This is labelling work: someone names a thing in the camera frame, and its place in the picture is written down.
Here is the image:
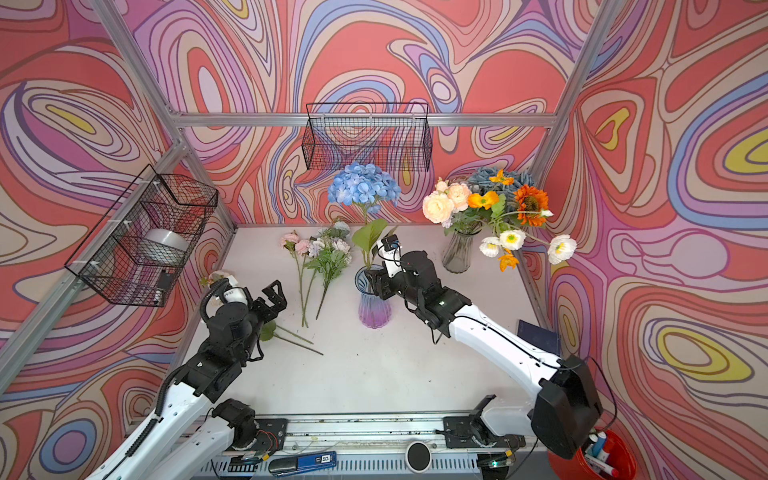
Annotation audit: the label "clear ribbed glass vase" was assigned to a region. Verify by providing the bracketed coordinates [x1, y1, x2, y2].
[442, 231, 478, 274]

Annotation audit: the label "purple glass vase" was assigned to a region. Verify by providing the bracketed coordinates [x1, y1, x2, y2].
[355, 267, 392, 329]

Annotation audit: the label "yellow orange poppy stem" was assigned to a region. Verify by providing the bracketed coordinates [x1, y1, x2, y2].
[469, 191, 518, 237]

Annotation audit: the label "dusty blue rose bunch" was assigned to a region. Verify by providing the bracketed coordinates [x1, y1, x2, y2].
[467, 167, 536, 202]

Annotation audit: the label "blue hydrangea flower stem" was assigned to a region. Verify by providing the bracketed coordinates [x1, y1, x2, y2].
[327, 162, 402, 270]

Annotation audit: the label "white flower spray stem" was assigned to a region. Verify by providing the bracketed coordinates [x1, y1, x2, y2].
[479, 210, 578, 272]

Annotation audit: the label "orange gerbera flower stem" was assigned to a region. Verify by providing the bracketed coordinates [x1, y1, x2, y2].
[515, 185, 549, 227]

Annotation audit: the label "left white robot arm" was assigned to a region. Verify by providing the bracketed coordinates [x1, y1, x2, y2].
[90, 277, 287, 479]

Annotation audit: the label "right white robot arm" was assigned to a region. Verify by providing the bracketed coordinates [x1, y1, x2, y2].
[365, 244, 604, 460]

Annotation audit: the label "red flower stem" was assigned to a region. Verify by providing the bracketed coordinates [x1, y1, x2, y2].
[260, 321, 324, 356]

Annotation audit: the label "pale pink rose stem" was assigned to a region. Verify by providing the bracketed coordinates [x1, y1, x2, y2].
[199, 270, 238, 287]

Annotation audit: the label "small pink flower sprigs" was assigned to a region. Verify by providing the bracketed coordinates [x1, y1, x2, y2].
[280, 221, 352, 328]

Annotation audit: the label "silver tape roll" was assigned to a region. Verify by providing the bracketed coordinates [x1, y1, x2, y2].
[139, 228, 189, 266]

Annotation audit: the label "dark blue book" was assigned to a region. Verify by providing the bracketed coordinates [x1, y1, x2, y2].
[516, 320, 561, 356]

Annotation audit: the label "blue black handheld device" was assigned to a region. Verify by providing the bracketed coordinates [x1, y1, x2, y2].
[268, 451, 337, 477]

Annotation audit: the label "round pink black speaker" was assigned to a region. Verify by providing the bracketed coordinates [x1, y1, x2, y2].
[405, 441, 432, 474]

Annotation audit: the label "red cup with markers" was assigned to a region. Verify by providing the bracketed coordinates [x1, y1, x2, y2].
[547, 430, 638, 480]

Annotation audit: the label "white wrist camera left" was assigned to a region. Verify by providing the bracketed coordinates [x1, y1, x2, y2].
[218, 276, 248, 305]

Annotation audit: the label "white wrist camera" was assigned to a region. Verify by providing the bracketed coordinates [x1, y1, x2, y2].
[377, 233, 402, 278]
[218, 276, 248, 305]

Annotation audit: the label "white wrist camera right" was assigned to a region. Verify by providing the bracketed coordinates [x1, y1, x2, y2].
[377, 233, 402, 278]

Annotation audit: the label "black wire basket left wall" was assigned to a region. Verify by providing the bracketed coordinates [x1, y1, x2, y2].
[65, 166, 219, 308]

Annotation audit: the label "black wire basket wall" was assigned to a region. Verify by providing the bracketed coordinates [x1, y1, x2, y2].
[301, 101, 433, 173]
[65, 166, 219, 308]

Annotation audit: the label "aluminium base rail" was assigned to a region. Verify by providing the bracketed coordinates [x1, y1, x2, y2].
[179, 407, 541, 457]

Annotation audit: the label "black wire basket back wall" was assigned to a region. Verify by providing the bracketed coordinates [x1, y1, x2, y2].
[301, 101, 433, 173]

